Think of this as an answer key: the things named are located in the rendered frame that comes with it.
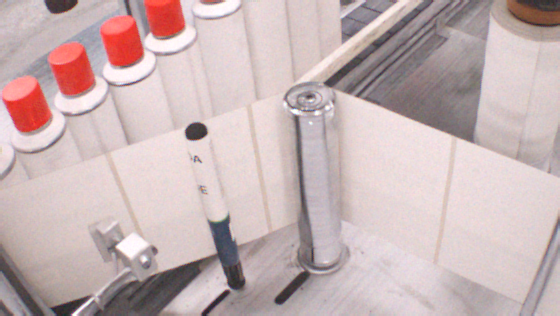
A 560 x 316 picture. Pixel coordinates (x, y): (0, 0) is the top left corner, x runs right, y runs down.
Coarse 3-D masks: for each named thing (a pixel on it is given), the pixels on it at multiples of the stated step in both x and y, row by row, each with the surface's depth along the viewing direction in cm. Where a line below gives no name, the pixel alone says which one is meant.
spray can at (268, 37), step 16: (256, 0) 60; (272, 0) 60; (256, 16) 61; (272, 16) 62; (256, 32) 63; (272, 32) 63; (288, 32) 65; (256, 48) 64; (272, 48) 64; (288, 48) 66; (256, 64) 66; (272, 64) 66; (288, 64) 67; (256, 80) 68; (272, 80) 67; (288, 80) 68; (256, 96) 69
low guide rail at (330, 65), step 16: (400, 0) 81; (416, 0) 82; (384, 16) 78; (400, 16) 80; (368, 32) 76; (352, 48) 74; (320, 64) 71; (336, 64) 72; (304, 80) 69; (320, 80) 71
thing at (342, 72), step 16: (368, 0) 88; (384, 0) 88; (432, 0) 87; (352, 16) 85; (368, 16) 85; (416, 16) 85; (352, 32) 82; (384, 32) 81; (368, 48) 79; (352, 64) 77; (336, 80) 75; (64, 304) 54
